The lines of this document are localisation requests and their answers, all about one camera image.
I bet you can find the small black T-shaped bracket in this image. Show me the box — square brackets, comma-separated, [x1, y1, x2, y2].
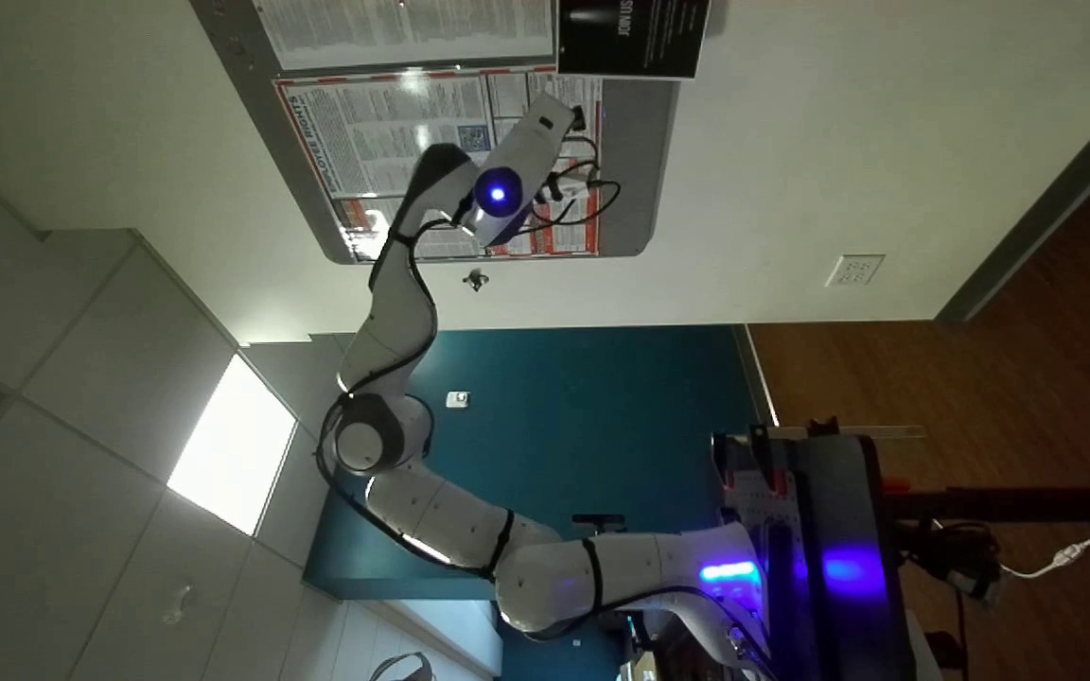
[573, 506, 633, 539]

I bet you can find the black microwave oven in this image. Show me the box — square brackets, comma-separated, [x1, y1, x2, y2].
[556, 0, 714, 80]

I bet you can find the red-bordered sheet with glare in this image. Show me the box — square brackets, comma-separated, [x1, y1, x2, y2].
[332, 189, 491, 265]

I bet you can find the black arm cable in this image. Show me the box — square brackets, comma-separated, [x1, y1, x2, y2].
[313, 129, 777, 635]

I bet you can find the column of small red-bordered notices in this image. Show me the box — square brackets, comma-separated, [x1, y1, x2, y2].
[486, 67, 604, 260]

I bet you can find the ceiling sprinkler head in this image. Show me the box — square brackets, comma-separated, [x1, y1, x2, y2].
[155, 578, 195, 631]

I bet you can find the white wall outlet plate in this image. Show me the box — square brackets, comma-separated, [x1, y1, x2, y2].
[822, 250, 890, 295]

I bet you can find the grey door frame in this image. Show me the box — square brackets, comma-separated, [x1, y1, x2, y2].
[930, 73, 1090, 328]

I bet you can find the black stand pole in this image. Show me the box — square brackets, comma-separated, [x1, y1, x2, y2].
[877, 482, 1090, 531]

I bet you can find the black camera on stand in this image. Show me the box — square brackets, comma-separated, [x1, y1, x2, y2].
[911, 517, 1008, 602]

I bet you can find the large white text poster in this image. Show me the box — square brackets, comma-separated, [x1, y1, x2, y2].
[250, 0, 561, 77]

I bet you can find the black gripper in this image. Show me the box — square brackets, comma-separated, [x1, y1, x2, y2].
[539, 158, 584, 216]

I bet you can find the white power cable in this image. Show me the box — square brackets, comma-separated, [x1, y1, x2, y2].
[998, 517, 1090, 588]

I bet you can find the bright ceiling light panel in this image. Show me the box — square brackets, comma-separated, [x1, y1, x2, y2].
[161, 352, 304, 539]

